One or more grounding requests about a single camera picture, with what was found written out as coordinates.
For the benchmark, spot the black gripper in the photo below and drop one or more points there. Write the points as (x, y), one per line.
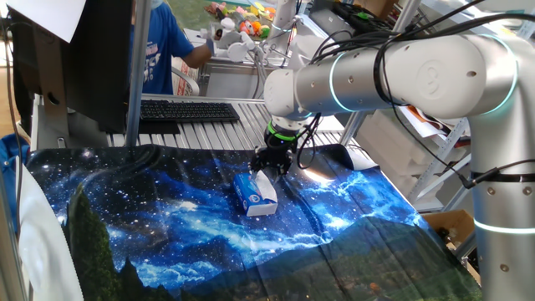
(278, 150)

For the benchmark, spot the white napkin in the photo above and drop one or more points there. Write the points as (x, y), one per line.
(265, 190)

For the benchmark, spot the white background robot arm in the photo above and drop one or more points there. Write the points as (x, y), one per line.
(307, 42)

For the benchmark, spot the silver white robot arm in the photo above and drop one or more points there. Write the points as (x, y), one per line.
(418, 79)

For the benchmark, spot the person forearm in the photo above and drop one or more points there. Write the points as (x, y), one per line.
(198, 56)

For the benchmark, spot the blue tissue pack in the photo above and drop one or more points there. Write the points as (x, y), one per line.
(246, 196)

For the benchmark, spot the black keyboard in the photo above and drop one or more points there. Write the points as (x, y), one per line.
(188, 111)

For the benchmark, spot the white foam packing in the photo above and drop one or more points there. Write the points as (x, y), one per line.
(384, 142)

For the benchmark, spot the galaxy landscape printed tablecloth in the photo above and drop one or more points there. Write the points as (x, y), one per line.
(167, 217)

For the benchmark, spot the white red printed panel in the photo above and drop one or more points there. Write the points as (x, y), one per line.
(188, 83)

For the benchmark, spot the white robot gripper device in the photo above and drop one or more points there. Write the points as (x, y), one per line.
(234, 42)

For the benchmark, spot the green round toy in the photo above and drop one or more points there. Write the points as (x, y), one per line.
(265, 32)

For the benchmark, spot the orange ball toy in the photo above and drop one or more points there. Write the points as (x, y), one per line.
(256, 28)

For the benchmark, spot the orange white plush toy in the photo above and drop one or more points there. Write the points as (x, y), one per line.
(246, 27)

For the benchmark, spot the yellow toy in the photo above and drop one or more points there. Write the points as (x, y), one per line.
(258, 7)

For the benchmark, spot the person in blue shirt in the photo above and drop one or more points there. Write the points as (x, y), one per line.
(161, 50)

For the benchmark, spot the grey metal shelf rack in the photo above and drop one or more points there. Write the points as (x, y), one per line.
(439, 161)

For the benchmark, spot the green table mat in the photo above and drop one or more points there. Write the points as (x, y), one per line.
(188, 12)

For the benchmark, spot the black equipment tray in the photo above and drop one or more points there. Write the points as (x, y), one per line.
(355, 12)

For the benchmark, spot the brown cardboard box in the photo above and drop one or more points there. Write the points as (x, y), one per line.
(451, 219)

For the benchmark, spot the black computer monitor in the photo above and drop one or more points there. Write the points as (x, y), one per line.
(100, 62)

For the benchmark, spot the white fabric sheet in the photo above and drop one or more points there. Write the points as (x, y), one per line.
(42, 251)

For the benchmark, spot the white paper sheet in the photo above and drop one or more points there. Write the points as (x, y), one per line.
(54, 16)

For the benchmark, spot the aluminium frame strut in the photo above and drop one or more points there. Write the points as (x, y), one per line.
(8, 259)
(138, 75)

